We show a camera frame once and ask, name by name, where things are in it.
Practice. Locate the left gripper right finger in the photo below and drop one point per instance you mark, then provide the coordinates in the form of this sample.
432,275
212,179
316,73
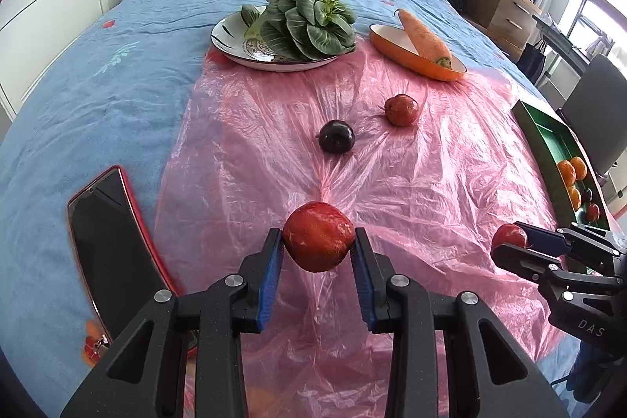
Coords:
380,290

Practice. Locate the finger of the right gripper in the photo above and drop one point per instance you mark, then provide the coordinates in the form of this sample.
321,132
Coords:
552,243
525,263

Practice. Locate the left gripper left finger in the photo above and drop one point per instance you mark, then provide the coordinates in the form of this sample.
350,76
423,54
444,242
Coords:
261,272

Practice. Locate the smooth orange front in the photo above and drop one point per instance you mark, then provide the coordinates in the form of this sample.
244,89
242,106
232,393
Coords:
575,197

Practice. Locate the large red apple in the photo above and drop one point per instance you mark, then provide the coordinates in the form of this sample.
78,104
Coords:
318,236

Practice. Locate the large orange with stem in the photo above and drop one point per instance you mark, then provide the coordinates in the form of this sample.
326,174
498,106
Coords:
567,173

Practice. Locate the small orange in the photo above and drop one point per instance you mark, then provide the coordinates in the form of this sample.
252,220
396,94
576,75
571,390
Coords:
581,169

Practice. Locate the green rectangular tray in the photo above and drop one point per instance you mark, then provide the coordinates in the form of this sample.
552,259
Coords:
551,141

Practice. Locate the dark plum in tray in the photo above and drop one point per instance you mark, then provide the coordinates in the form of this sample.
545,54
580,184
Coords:
587,196

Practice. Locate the pink plastic sheet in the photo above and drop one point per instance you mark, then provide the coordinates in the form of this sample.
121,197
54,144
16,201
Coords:
430,195

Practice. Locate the red cased smartphone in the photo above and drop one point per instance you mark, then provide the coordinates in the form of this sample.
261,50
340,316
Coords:
117,260

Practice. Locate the dark purple plum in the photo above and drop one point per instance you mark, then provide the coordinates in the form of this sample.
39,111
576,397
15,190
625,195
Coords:
336,137

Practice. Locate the dark grey chair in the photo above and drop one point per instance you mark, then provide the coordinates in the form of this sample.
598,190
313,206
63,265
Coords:
596,111

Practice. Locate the small red fruit far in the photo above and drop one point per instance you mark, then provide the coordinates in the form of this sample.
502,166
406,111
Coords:
401,110

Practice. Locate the dark blue tote bag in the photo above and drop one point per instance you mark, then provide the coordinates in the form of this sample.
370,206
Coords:
532,61

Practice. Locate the dark desk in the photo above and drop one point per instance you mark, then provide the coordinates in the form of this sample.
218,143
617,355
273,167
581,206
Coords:
562,46

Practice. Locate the orange oval dish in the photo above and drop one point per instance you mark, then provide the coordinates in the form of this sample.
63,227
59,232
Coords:
393,43

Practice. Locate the wooden drawer cabinet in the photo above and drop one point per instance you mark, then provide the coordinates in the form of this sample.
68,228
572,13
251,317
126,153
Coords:
508,23

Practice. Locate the orange carrot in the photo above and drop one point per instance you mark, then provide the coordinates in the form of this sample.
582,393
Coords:
428,44

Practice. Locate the green leafy bok choy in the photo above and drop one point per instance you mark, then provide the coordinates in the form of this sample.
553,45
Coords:
301,30

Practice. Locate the white patterned plate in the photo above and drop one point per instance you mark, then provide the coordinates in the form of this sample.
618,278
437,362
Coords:
227,37

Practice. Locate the blue patterned bed cover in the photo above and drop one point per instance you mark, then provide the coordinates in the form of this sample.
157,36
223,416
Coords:
117,95

